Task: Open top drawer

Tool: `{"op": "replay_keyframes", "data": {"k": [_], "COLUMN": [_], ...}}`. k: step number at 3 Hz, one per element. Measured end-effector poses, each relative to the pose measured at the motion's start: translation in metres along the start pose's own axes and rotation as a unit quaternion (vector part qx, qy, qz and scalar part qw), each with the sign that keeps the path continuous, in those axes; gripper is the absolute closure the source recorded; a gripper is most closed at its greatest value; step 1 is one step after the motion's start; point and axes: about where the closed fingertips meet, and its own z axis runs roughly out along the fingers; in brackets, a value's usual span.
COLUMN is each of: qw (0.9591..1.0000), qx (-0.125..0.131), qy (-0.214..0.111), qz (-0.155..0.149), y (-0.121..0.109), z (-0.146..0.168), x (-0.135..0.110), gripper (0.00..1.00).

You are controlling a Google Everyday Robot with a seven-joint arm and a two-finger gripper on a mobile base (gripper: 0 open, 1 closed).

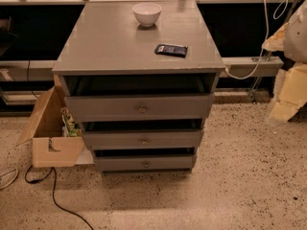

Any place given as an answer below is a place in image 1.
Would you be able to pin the grey top drawer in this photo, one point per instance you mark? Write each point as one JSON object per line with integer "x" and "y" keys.
{"x": 139, "y": 108}

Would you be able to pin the grey drawer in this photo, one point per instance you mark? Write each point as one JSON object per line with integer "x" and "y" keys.
{"x": 139, "y": 108}
{"x": 145, "y": 163}
{"x": 143, "y": 139}

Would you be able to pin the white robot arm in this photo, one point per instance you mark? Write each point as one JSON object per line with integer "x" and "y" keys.
{"x": 290, "y": 90}

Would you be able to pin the grey drawer cabinet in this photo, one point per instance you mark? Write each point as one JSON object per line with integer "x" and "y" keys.
{"x": 110, "y": 54}

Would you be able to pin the grey middle drawer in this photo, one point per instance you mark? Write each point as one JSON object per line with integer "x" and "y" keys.
{"x": 143, "y": 139}

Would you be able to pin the grey bottom drawer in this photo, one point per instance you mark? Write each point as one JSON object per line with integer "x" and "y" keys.
{"x": 145, "y": 163}

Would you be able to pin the dark blue snack packet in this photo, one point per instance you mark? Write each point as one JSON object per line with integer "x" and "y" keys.
{"x": 171, "y": 50}

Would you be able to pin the green packet in box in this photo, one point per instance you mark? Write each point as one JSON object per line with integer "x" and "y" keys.
{"x": 70, "y": 127}

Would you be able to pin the white bowl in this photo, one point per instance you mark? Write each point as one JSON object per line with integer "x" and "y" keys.
{"x": 146, "y": 13}

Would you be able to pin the metal stand pole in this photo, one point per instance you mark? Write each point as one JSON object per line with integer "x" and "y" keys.
{"x": 290, "y": 38}

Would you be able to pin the cardboard box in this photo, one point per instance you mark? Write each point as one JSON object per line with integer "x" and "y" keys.
{"x": 44, "y": 130}

